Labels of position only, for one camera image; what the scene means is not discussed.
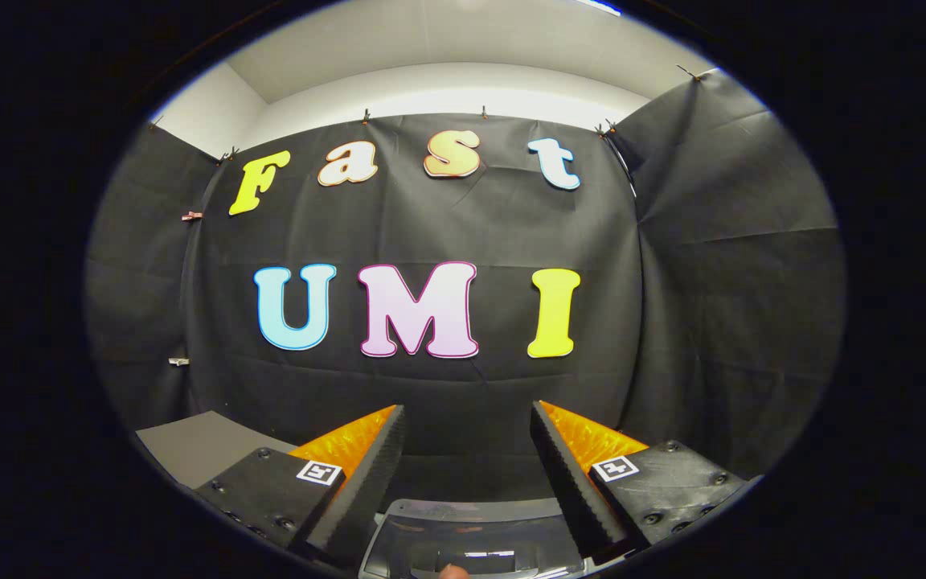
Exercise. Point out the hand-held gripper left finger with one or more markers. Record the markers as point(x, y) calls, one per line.
point(366, 478)

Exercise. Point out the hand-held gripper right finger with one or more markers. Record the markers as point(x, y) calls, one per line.
point(567, 482)

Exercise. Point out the black backdrop cloth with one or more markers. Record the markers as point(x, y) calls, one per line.
point(431, 394)

